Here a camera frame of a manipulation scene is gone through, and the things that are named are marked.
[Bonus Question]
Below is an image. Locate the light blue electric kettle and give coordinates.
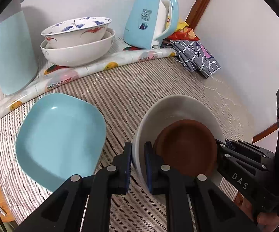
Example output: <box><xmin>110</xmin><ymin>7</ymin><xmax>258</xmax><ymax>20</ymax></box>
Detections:
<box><xmin>123</xmin><ymin>0</ymin><xmax>179</xmax><ymax>49</ymax></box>

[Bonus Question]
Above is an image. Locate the right hand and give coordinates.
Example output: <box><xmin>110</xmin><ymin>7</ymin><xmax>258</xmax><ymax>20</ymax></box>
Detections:
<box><xmin>234</xmin><ymin>192</ymin><xmax>279</xmax><ymax>231</ymax></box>

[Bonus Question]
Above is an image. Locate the teal square plate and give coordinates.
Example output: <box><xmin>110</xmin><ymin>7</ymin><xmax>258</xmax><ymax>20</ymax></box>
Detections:
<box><xmin>16</xmin><ymin>93</ymin><xmax>106</xmax><ymax>192</ymax></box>

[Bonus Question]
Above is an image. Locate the grey checked folded cloth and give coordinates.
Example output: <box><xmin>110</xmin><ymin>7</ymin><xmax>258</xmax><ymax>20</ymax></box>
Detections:
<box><xmin>170</xmin><ymin>40</ymin><xmax>221</xmax><ymax>78</ymax></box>

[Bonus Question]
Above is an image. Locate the yellow chips bag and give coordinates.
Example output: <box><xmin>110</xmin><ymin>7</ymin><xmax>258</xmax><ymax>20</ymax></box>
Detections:
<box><xmin>166</xmin><ymin>17</ymin><xmax>189</xmax><ymax>32</ymax></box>

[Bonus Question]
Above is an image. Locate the white bowl with red pattern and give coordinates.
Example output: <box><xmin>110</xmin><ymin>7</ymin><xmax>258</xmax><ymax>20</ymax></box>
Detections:
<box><xmin>41</xmin><ymin>17</ymin><xmax>112</xmax><ymax>49</ymax></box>

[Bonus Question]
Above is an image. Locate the teal thermos jug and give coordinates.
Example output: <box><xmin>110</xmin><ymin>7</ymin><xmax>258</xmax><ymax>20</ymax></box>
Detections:
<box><xmin>0</xmin><ymin>0</ymin><xmax>38</xmax><ymax>95</ymax></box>

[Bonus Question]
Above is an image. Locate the large white bowl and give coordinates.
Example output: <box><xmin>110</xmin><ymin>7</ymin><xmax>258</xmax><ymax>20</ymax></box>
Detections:
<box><xmin>40</xmin><ymin>28</ymin><xmax>115</xmax><ymax>67</ymax></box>

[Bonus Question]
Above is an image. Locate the small brown bowl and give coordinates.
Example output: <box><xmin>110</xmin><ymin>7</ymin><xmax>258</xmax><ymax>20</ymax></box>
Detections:
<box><xmin>153</xmin><ymin>119</ymin><xmax>217</xmax><ymax>177</ymax></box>

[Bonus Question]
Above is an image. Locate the brown wooden door frame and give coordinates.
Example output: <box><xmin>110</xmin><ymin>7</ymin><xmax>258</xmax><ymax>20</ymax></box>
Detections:
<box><xmin>186</xmin><ymin>0</ymin><xmax>210</xmax><ymax>29</ymax></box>

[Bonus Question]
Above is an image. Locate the white round bowl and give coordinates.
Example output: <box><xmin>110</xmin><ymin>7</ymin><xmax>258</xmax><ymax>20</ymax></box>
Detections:
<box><xmin>132</xmin><ymin>95</ymin><xmax>225</xmax><ymax>185</ymax></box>

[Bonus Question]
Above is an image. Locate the rolled floral plastic tablecloth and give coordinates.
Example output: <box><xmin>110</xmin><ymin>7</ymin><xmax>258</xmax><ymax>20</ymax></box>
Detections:
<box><xmin>0</xmin><ymin>47</ymin><xmax>177</xmax><ymax>119</ymax></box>

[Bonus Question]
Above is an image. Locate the red snack bag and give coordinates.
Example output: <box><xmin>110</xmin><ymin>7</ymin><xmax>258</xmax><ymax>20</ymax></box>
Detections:
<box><xmin>167</xmin><ymin>27</ymin><xmax>199</xmax><ymax>41</ymax></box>

